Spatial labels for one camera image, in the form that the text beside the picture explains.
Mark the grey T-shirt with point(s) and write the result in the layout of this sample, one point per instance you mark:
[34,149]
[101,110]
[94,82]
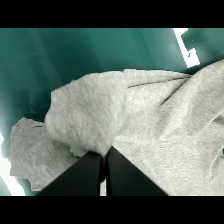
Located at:
[160,133]

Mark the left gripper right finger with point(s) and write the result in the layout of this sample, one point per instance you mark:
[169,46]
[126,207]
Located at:
[130,178]

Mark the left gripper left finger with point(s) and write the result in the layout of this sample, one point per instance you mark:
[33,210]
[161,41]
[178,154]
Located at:
[81,178]

